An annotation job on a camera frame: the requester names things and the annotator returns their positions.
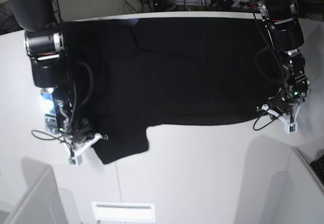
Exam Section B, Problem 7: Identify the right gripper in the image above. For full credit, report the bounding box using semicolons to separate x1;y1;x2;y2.
40;86;93;143

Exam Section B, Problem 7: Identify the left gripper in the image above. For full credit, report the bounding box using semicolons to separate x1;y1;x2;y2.
268;49;310;114

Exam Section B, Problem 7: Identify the black T-shirt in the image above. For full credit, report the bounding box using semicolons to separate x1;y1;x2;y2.
62;18;283;164

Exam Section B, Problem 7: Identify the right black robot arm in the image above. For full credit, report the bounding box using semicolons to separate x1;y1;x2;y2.
7;0;93;144

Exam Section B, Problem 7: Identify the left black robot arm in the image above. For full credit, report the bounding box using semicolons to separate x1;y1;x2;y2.
258;0;309;115

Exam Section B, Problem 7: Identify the black keyboard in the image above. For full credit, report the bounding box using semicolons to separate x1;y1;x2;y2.
310;155;324;183

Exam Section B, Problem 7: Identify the right white partition panel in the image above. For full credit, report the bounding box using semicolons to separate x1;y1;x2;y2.
288;147;323;202

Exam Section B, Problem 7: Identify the white partition panel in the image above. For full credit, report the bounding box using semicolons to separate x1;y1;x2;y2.
4;166;68;223
288;147;323;202

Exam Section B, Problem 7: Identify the left white partition panel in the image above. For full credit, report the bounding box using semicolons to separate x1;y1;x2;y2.
4;166;68;223

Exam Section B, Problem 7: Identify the white table slot plate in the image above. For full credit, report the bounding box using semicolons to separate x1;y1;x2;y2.
92;202;155;222

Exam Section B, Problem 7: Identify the white power strip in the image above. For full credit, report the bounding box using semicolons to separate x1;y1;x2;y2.
169;0;251;8

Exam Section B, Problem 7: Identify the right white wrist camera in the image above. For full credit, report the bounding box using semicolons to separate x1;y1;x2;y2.
63;133;108;167

